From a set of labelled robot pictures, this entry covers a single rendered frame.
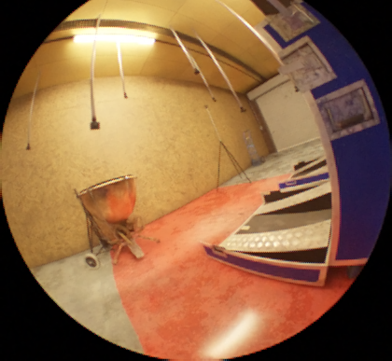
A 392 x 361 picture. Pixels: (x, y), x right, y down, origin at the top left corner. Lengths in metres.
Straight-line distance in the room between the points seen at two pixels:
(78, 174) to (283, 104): 6.89
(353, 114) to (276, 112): 6.18
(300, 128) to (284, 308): 6.12
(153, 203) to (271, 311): 2.34
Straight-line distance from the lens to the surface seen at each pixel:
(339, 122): 0.40
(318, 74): 0.41
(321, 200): 1.12
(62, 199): 2.57
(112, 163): 2.51
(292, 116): 6.38
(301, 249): 0.69
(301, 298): 0.71
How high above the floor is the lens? 0.63
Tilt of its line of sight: 1 degrees up
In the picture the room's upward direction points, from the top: 21 degrees counter-clockwise
